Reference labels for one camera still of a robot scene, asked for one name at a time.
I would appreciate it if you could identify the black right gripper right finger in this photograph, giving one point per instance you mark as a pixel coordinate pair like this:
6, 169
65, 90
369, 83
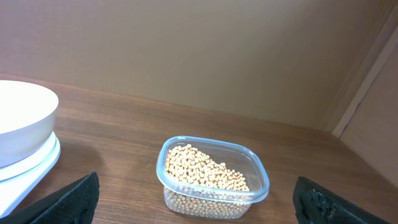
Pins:
315, 204

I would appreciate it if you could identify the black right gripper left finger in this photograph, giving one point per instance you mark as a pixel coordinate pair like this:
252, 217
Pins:
74, 204

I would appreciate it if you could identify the white digital kitchen scale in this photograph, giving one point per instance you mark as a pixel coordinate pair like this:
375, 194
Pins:
18, 179

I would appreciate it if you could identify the white bowl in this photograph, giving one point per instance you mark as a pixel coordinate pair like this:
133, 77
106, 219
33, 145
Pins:
27, 119

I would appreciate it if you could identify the clear plastic container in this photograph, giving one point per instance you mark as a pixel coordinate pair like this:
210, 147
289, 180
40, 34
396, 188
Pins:
235, 156

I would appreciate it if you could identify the pile of soybeans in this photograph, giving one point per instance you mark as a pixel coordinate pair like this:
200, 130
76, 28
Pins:
188, 165

